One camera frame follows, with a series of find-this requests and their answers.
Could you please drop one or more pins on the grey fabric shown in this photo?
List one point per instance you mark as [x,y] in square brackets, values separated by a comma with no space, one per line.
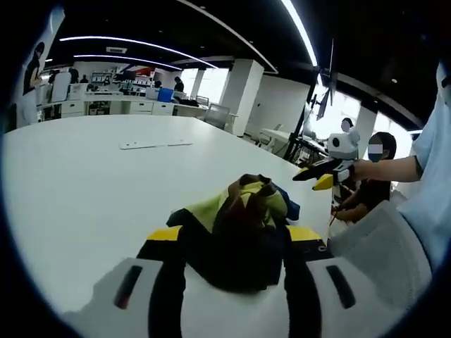
[380,239]

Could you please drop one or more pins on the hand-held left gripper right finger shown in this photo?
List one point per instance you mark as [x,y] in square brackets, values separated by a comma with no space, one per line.
[319,299]

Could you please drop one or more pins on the white desk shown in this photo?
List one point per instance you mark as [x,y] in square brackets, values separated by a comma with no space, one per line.
[276,135]

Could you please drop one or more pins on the multicoloured garment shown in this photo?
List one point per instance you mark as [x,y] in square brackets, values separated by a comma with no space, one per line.
[243,225]

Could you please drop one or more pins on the person in light blue shirt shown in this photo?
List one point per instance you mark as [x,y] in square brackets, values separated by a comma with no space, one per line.
[430,176]

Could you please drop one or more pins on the black monitor stand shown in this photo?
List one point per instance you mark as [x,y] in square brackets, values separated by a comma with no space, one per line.
[326,81]

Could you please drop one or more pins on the long ceiling light strip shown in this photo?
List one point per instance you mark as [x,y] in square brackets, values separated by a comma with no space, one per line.
[303,28]
[130,60]
[141,44]

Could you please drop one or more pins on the white drawer cabinets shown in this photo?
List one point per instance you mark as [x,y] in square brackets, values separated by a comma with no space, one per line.
[116,107]

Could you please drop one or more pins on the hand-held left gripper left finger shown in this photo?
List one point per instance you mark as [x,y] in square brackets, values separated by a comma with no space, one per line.
[105,292]

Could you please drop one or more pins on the blue box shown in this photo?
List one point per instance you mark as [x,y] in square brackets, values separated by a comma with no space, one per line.
[165,94]

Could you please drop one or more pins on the wall poster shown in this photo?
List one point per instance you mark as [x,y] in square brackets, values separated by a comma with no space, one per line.
[35,70]

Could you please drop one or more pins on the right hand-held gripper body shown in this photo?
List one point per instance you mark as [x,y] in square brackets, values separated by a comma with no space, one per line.
[343,148]

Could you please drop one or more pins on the white mesh chair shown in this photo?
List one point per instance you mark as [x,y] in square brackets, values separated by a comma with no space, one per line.
[216,114]

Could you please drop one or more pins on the white flat plate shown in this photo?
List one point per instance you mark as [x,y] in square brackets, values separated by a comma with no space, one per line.
[155,144]

